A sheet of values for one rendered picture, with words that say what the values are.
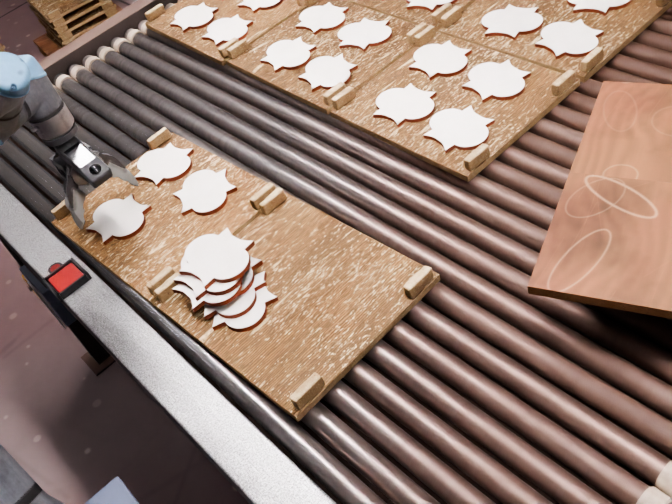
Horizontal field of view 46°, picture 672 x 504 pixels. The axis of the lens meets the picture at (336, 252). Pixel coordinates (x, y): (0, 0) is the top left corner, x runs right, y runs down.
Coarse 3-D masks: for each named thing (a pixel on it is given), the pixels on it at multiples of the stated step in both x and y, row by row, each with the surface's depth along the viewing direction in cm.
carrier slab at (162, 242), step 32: (192, 160) 176; (224, 160) 173; (96, 192) 177; (128, 192) 174; (160, 192) 171; (256, 192) 162; (64, 224) 171; (160, 224) 163; (192, 224) 161; (224, 224) 158; (96, 256) 161; (128, 256) 159; (160, 256) 156
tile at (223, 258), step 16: (208, 240) 145; (224, 240) 144; (240, 240) 143; (192, 256) 143; (208, 256) 142; (224, 256) 141; (240, 256) 140; (192, 272) 140; (208, 272) 139; (224, 272) 138; (240, 272) 138
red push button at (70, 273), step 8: (72, 264) 162; (64, 272) 161; (72, 272) 161; (80, 272) 160; (48, 280) 161; (56, 280) 160; (64, 280) 160; (72, 280) 159; (56, 288) 158; (64, 288) 158
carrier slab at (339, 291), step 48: (288, 240) 150; (336, 240) 147; (288, 288) 141; (336, 288) 138; (384, 288) 136; (192, 336) 140; (240, 336) 136; (288, 336) 134; (336, 336) 131; (288, 384) 127
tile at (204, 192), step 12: (192, 180) 169; (204, 180) 168; (216, 180) 167; (180, 192) 167; (192, 192) 166; (204, 192) 165; (216, 192) 164; (228, 192) 164; (192, 204) 163; (204, 204) 162; (216, 204) 161
